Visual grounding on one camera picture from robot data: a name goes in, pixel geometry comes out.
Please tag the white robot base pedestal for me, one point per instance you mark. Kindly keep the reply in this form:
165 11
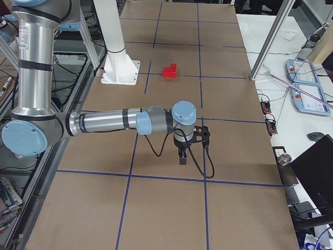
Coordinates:
119 68

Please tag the red wooden cube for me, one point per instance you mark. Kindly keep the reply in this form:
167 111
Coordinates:
166 72
172 73
173 67

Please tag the brown paper table cover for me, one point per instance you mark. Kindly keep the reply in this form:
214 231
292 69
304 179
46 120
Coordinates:
121 190

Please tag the teach pendant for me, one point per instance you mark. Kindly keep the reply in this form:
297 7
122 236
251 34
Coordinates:
301 72
309 99

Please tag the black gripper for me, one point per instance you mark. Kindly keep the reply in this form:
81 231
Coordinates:
181 145

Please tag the black monitor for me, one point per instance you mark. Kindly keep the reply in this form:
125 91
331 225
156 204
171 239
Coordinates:
313 169

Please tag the black computer mouse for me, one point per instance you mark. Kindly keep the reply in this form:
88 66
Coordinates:
315 136

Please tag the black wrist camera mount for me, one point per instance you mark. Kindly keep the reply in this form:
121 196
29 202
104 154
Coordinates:
201 135

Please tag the metal cup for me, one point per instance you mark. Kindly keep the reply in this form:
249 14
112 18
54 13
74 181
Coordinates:
284 159

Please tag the orange connector block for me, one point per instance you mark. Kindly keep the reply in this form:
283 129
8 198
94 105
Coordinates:
266 107

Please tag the upper teach pendant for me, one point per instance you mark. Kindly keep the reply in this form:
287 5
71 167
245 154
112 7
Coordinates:
301 72

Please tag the lower teach pendant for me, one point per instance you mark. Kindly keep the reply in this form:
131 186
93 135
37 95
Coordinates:
309 99

